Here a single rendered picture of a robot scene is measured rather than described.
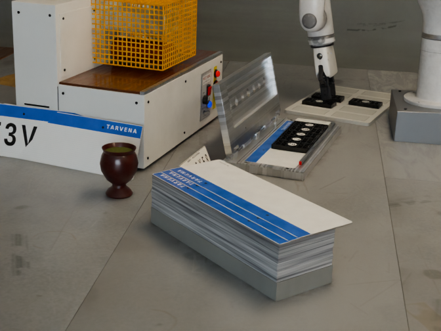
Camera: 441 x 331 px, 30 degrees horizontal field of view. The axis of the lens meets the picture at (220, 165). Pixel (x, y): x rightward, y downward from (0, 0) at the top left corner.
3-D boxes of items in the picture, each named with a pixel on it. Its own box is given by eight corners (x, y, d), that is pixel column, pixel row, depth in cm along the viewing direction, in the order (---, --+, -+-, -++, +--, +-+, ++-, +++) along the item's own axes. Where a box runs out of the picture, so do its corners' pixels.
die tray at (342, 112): (368, 126, 243) (369, 123, 242) (283, 113, 254) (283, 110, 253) (402, 98, 277) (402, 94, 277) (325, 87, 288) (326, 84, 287)
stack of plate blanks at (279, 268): (331, 282, 147) (336, 228, 143) (275, 301, 139) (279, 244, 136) (202, 209, 177) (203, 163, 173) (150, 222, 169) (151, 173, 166)
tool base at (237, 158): (302, 180, 196) (304, 166, 195) (221, 168, 203) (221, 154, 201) (340, 132, 236) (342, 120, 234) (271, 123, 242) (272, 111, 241)
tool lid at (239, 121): (218, 84, 196) (212, 85, 197) (233, 159, 201) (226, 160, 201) (271, 52, 235) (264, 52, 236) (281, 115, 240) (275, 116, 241)
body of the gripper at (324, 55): (329, 43, 257) (333, 78, 259) (336, 37, 266) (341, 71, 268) (306, 45, 260) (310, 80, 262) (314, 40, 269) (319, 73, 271)
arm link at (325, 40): (329, 35, 256) (331, 45, 257) (336, 31, 264) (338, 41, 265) (304, 39, 260) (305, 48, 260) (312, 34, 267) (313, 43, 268)
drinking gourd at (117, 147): (119, 204, 178) (119, 155, 175) (92, 194, 183) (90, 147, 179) (146, 194, 185) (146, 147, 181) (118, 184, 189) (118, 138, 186)
